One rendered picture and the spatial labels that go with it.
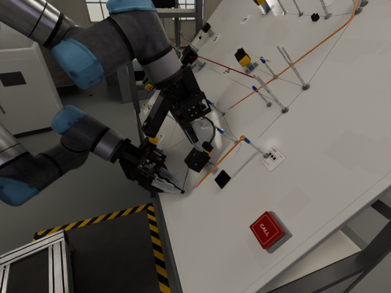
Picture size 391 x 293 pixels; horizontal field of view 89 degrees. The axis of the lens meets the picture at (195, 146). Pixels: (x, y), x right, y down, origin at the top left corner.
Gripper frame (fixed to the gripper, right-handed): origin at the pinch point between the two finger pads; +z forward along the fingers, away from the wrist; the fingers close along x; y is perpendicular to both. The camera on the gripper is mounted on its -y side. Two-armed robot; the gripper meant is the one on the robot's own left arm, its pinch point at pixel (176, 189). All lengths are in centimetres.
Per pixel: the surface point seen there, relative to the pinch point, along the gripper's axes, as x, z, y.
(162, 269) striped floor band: -16, 45, -93
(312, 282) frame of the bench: -7.8, 45.4, 11.4
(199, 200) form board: -0.5, 7.2, 2.4
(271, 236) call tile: -9.2, 11.9, 25.7
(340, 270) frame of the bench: -2, 53, 15
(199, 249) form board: -12.5, 10.8, 4.3
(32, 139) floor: 66, -128, -267
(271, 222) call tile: -6.8, 11.3, 25.9
